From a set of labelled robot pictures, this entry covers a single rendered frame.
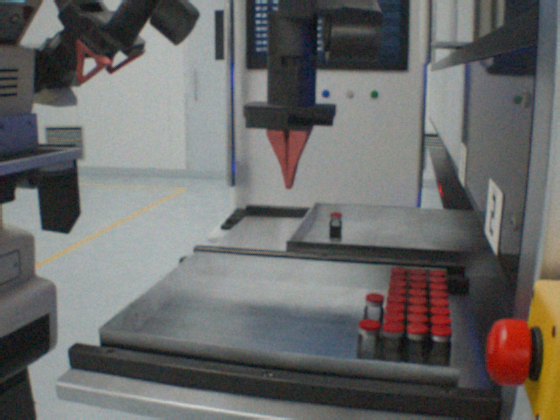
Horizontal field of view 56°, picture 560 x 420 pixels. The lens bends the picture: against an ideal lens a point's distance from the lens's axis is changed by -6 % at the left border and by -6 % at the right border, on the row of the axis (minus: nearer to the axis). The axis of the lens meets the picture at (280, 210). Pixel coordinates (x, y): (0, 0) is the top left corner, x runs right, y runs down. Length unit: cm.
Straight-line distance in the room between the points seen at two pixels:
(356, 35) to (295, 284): 33
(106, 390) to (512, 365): 35
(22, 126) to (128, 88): 576
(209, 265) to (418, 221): 44
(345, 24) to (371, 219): 52
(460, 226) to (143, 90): 580
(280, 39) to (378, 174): 84
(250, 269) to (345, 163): 70
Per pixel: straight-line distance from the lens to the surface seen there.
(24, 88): 102
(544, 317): 35
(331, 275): 74
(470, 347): 61
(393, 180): 142
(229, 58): 137
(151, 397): 52
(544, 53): 41
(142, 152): 671
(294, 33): 62
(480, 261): 82
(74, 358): 57
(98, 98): 693
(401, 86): 140
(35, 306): 103
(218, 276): 78
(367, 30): 63
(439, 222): 106
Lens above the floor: 115
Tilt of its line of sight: 14 degrees down
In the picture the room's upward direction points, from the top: straight up
